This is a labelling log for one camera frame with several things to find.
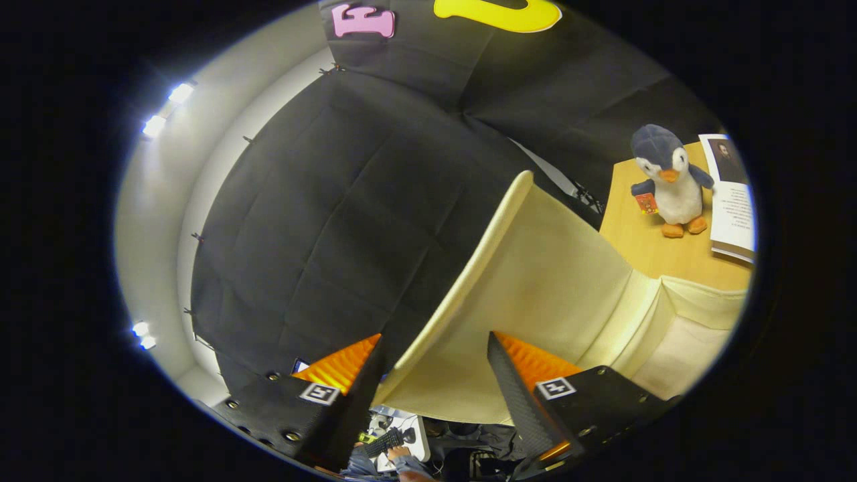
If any white portrait cover book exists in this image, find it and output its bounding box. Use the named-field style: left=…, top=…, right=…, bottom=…
left=698, top=133, right=757, bottom=264

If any dark bag with straps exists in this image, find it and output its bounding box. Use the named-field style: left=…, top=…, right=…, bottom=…
left=428, top=418, right=518, bottom=481

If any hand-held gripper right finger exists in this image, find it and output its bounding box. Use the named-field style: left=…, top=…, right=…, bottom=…
left=487, top=331, right=680, bottom=479

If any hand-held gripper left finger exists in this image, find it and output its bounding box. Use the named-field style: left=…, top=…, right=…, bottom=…
left=201, top=333, right=386, bottom=473

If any white device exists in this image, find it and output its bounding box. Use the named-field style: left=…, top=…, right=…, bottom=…
left=368, top=414, right=431, bottom=473

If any grey penguin plush toy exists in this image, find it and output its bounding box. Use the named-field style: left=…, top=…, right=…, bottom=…
left=629, top=124, right=716, bottom=239

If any beige fabric storage box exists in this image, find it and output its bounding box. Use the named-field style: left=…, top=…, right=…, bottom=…
left=378, top=170, right=749, bottom=426

